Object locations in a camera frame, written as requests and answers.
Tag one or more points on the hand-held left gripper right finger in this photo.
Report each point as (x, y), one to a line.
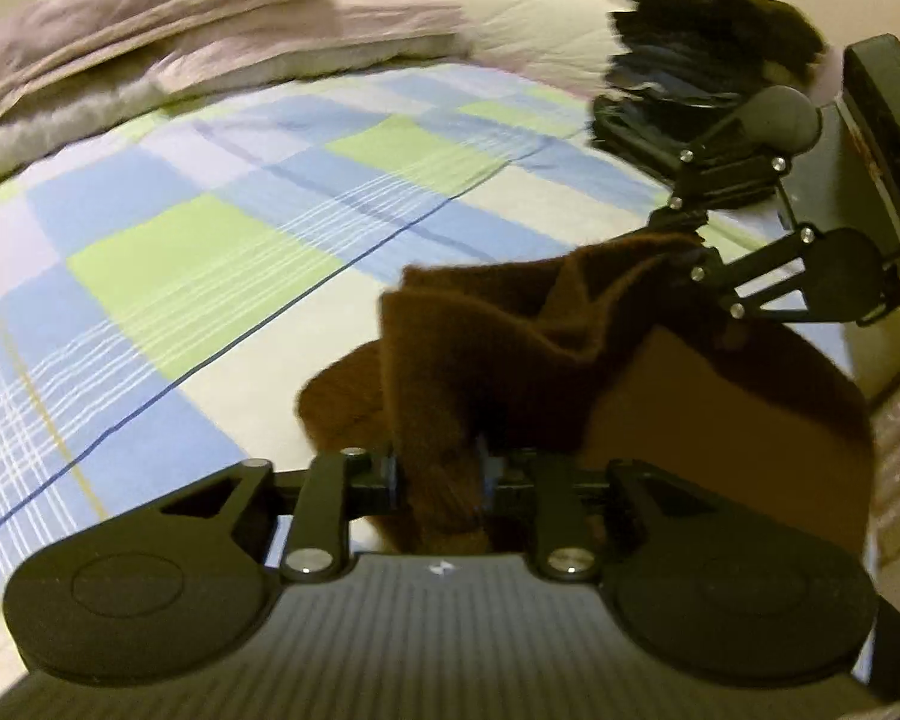
(495, 476)

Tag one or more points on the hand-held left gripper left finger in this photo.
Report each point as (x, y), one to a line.
(385, 474)

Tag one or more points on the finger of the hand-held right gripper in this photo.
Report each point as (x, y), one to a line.
(750, 270)
(709, 180)

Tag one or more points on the brown cloth garment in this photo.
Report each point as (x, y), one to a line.
(570, 360)

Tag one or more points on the pile of black clothes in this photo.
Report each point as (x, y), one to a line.
(709, 37)

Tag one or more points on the white fluffy blanket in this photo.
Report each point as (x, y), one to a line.
(540, 19)

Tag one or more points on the checked blue green bed sheet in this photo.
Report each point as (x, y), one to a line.
(217, 255)

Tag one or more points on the folded pink quilt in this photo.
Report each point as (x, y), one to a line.
(195, 7)

